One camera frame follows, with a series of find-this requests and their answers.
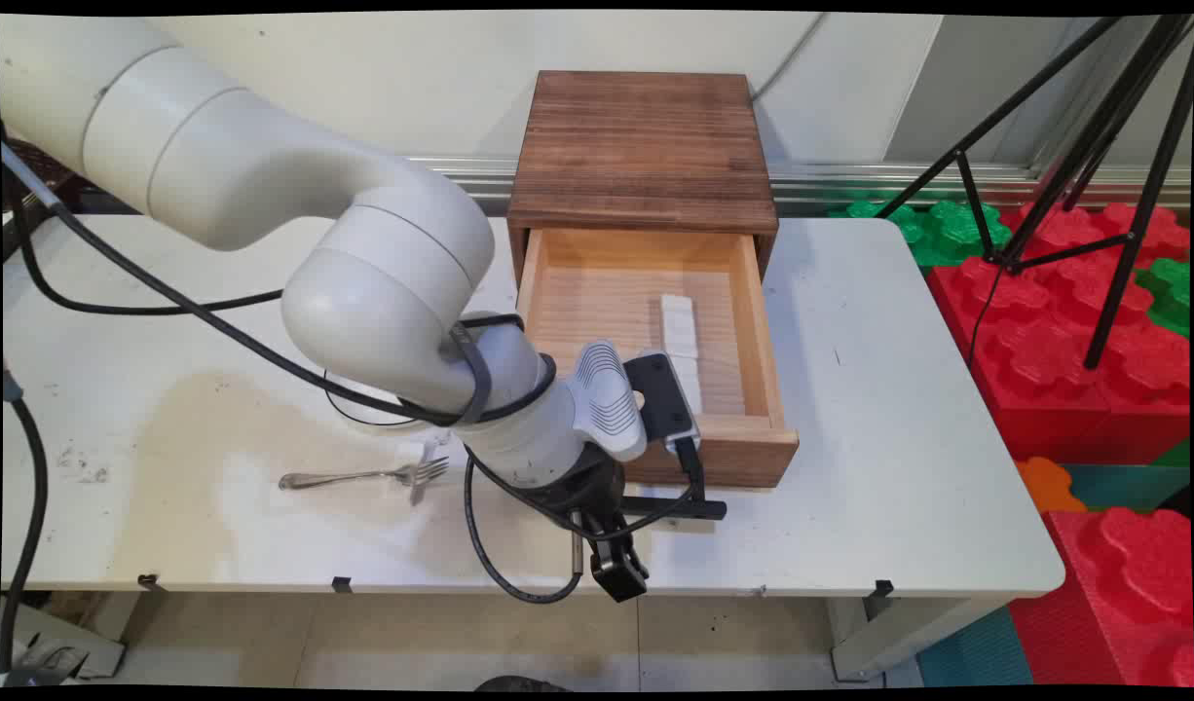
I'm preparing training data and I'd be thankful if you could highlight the white ceramic cutlery rest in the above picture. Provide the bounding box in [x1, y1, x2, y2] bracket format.
[667, 355, 705, 416]
[660, 294, 700, 359]
[383, 441, 432, 508]

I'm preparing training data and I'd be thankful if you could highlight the aluminium rail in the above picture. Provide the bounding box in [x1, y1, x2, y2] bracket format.
[402, 156, 1192, 217]

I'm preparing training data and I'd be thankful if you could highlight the red foam block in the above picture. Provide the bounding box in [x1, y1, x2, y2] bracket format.
[1008, 506, 1194, 688]
[1001, 202, 1192, 269]
[926, 255, 1192, 466]

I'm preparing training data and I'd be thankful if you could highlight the orange foam block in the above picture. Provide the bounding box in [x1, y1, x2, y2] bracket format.
[1014, 456, 1088, 515]

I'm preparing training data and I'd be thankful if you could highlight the light wooden drawer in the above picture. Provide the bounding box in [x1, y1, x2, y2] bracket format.
[512, 229, 801, 490]

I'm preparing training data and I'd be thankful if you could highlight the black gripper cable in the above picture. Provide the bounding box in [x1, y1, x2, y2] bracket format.
[461, 453, 586, 606]

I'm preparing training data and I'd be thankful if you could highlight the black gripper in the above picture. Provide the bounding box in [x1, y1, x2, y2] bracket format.
[534, 453, 650, 605]

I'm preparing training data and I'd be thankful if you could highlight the dark wooden drawer cabinet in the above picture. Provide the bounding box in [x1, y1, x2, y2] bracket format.
[507, 70, 780, 285]

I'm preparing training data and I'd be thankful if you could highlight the black cable blue connector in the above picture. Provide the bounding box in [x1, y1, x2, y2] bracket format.
[0, 365, 51, 683]

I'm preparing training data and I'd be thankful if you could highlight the black cable grey sleeve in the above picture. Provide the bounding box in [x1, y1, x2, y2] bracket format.
[1, 141, 559, 429]

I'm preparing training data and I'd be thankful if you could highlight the teal foam block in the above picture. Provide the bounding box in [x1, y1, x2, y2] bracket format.
[1063, 463, 1192, 514]

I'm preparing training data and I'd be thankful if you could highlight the silver metal fork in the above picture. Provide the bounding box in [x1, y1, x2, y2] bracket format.
[279, 456, 451, 491]

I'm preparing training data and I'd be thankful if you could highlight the black drawer handle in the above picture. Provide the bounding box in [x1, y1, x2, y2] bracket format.
[618, 462, 728, 522]

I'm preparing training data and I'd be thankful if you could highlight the dark arm base mount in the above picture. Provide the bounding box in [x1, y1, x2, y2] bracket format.
[1, 161, 135, 262]

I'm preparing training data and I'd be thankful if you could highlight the white table leg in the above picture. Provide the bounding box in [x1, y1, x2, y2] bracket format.
[829, 594, 1007, 683]
[1, 589, 140, 683]

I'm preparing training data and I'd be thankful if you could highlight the black camera cable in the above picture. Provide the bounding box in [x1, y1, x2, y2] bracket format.
[570, 436, 707, 544]

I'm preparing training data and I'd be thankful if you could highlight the teal foam mat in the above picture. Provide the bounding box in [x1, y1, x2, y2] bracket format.
[916, 606, 1036, 688]

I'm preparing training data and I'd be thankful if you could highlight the thin black hanging cable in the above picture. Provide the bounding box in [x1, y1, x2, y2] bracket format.
[11, 185, 288, 316]

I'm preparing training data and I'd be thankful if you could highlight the black tripod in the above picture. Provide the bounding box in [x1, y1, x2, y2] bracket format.
[875, 14, 1194, 371]

